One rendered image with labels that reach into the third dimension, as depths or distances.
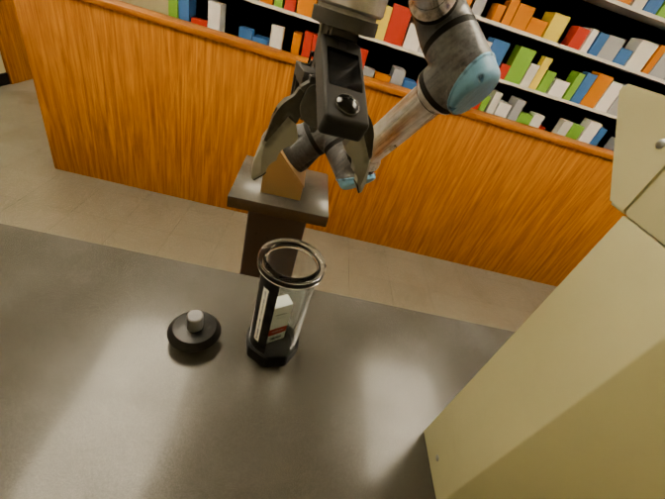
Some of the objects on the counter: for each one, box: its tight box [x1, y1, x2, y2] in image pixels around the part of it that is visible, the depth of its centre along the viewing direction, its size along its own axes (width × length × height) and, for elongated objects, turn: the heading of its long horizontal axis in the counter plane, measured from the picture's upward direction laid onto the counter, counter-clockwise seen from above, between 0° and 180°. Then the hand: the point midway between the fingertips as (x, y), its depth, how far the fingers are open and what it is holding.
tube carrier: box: [249, 238, 327, 357], centre depth 59 cm, size 11×11×21 cm
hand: (309, 190), depth 46 cm, fingers open, 14 cm apart
